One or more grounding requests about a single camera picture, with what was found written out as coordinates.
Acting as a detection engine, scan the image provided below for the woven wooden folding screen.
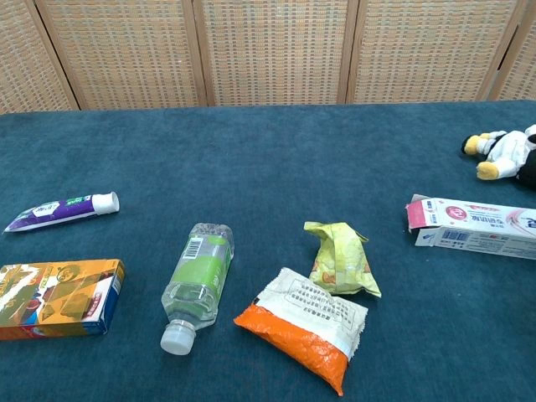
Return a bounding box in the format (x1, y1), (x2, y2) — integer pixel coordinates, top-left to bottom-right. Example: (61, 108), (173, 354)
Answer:
(0, 0), (536, 115)

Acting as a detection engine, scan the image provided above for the teal felt table cover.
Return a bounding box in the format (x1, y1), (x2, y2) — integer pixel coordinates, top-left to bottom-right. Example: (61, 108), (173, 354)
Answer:
(0, 99), (536, 402)

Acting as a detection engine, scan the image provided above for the clear bottle green label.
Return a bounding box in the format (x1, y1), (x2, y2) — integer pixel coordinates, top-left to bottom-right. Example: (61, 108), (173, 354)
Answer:
(160, 222), (235, 356)

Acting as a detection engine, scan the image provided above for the crumpled yellow-green snack bag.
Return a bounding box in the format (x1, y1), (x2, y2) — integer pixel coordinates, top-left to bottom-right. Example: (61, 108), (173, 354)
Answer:
(303, 220), (383, 299)

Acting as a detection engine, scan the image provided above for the purple toothpaste tube white cap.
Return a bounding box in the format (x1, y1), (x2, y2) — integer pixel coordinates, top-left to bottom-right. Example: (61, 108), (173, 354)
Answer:
(3, 191), (121, 235)

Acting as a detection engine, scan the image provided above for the black white plush penguin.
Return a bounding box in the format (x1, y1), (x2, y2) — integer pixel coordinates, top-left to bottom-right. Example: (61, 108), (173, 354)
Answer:
(461, 123), (536, 188)

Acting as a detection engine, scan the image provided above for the orange printed snack carton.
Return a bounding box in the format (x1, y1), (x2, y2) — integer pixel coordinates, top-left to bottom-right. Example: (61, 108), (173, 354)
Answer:
(0, 258), (126, 341)

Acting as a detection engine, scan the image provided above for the orange white snack packet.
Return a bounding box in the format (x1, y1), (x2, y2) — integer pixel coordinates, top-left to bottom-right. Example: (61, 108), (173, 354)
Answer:
(233, 266), (369, 397)

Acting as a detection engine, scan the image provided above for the pink white box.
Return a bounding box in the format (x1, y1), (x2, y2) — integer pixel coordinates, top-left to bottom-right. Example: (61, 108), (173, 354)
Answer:
(405, 193), (536, 260)

